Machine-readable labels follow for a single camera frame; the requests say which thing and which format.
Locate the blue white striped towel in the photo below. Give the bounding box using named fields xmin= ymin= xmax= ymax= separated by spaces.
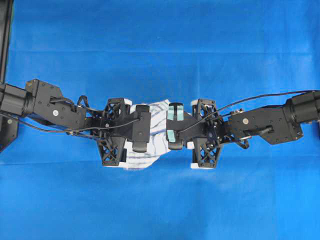
xmin=120 ymin=99 xmax=170 ymax=170

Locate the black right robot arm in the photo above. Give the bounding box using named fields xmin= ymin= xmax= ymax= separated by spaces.
xmin=191 ymin=90 xmax=320 ymax=169

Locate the black camera cable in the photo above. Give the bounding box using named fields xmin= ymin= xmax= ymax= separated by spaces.
xmin=176 ymin=90 xmax=320 ymax=133
xmin=0 ymin=112 xmax=143 ymax=135

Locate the black left camera cable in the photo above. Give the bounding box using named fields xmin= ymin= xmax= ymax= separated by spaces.
xmin=0 ymin=112 xmax=143 ymax=135

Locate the black right camera cable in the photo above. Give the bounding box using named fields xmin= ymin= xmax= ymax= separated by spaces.
xmin=176 ymin=90 xmax=320 ymax=133

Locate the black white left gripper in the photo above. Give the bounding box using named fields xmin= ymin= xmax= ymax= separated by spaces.
xmin=86 ymin=98 xmax=132 ymax=167

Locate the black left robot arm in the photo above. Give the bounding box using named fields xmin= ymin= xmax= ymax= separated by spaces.
xmin=0 ymin=79 xmax=140 ymax=167

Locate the blue table cloth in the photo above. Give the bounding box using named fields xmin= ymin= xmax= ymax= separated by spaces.
xmin=0 ymin=0 xmax=320 ymax=240

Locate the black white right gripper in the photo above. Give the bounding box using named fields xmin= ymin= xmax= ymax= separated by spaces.
xmin=187 ymin=98 xmax=230 ymax=169

